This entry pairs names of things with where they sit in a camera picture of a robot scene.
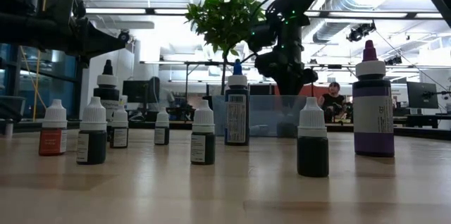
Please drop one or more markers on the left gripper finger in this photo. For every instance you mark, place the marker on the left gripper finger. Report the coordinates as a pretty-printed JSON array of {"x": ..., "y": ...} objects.
[{"x": 100, "y": 42}]

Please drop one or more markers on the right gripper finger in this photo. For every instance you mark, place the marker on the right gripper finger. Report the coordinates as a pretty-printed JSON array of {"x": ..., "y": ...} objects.
[{"x": 289, "y": 86}]

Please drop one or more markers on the large black food colouring bottle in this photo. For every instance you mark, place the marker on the large black food colouring bottle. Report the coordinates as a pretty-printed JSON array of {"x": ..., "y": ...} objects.
[{"x": 106, "y": 92}]

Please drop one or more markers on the small dark green dropper bottle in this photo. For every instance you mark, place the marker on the small dark green dropper bottle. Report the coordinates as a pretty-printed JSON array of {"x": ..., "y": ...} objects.
[{"x": 312, "y": 157}]

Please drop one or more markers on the large purple food colouring bottle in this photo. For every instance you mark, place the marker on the large purple food colouring bottle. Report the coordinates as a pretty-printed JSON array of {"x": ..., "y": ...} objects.
[{"x": 373, "y": 111}]

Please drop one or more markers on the small white ball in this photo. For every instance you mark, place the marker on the small white ball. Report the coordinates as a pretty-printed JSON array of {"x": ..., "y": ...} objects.
[{"x": 120, "y": 137}]

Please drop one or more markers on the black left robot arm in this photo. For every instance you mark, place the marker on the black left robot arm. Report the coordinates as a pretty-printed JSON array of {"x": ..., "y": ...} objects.
[{"x": 21, "y": 32}]

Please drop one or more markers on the large blue food colouring bottle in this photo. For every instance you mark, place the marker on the large blue food colouring bottle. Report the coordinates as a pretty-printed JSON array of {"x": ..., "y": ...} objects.
[{"x": 236, "y": 118}]

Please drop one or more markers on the long ceiling light strip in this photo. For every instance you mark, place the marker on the long ceiling light strip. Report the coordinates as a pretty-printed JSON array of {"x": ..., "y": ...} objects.
[
  {"x": 116, "y": 11},
  {"x": 370, "y": 15}
]

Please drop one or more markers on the grey translucent plastic bin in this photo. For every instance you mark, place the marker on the grey translucent plastic bin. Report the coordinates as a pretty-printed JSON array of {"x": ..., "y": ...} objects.
[{"x": 267, "y": 118}]

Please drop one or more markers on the person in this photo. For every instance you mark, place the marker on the person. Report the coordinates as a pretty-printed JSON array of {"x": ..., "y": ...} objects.
[{"x": 333, "y": 102}]

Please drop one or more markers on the black computer monitor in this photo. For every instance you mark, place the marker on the black computer monitor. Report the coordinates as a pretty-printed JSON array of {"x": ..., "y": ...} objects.
[
  {"x": 141, "y": 92},
  {"x": 421, "y": 95}
]

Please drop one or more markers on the green potted plant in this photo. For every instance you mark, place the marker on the green potted plant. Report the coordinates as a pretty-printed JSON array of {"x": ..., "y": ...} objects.
[{"x": 225, "y": 19}]

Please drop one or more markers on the black ceiling-mounted camera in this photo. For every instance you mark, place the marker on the black ceiling-mounted camera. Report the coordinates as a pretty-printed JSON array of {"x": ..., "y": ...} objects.
[{"x": 359, "y": 33}]

